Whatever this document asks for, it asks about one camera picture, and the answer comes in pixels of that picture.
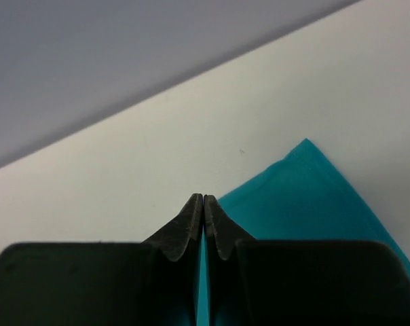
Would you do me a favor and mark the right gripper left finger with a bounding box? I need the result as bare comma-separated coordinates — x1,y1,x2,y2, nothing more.
143,194,203,261

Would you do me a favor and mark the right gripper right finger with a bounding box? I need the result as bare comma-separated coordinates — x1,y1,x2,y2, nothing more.
204,195,255,261

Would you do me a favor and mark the teal t-shirt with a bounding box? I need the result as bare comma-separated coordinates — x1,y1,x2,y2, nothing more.
198,140,410,325

